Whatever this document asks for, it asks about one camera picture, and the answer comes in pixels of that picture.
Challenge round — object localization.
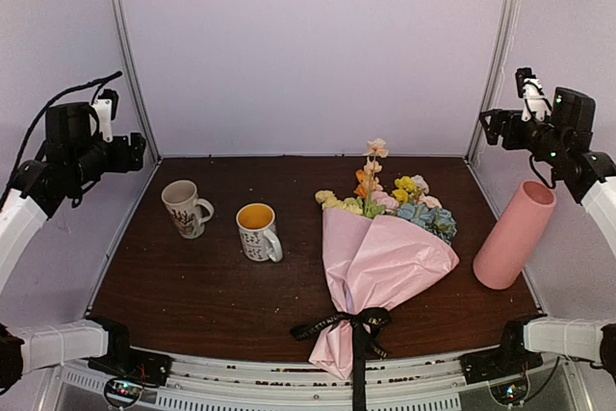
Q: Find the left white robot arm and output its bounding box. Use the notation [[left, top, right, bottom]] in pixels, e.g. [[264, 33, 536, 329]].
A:
[[1, 99, 146, 392]]

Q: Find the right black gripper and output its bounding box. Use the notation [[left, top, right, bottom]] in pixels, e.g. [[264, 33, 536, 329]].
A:
[[478, 108, 566, 165]]

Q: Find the pink wrapping paper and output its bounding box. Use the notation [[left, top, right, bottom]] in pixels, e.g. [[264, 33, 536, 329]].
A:
[[307, 208, 461, 381]]

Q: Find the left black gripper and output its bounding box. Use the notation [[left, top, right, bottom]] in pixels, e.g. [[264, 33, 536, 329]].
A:
[[68, 131, 146, 186]]

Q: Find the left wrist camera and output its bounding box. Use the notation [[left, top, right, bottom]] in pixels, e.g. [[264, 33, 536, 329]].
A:
[[90, 89, 119, 142]]

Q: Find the white mug yellow inside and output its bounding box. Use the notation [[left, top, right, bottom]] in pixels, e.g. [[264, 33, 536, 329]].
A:
[[236, 203, 283, 263]]

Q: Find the artificial flower bunch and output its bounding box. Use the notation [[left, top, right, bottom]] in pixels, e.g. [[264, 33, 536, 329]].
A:
[[315, 138, 457, 244]]

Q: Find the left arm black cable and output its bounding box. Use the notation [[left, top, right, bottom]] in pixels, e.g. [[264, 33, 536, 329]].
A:
[[0, 70, 123, 210]]

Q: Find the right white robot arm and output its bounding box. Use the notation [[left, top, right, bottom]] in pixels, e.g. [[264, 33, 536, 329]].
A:
[[479, 88, 615, 374]]

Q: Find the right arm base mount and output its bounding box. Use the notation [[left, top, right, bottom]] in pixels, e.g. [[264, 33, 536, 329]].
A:
[[460, 347, 543, 407]]

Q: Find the left aluminium frame post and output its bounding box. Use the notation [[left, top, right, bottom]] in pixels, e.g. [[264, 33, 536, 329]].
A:
[[110, 0, 161, 165]]

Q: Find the white mug floral print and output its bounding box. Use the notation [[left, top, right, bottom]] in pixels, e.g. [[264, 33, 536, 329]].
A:
[[161, 180, 215, 240]]

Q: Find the pink cylindrical vase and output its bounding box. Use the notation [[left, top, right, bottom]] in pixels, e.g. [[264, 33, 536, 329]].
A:
[[473, 181, 556, 291]]

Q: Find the front aluminium rail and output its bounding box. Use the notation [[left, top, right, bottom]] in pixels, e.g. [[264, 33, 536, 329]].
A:
[[36, 353, 593, 410]]

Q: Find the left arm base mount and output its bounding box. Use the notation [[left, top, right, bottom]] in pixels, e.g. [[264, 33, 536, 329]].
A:
[[88, 349, 172, 410]]

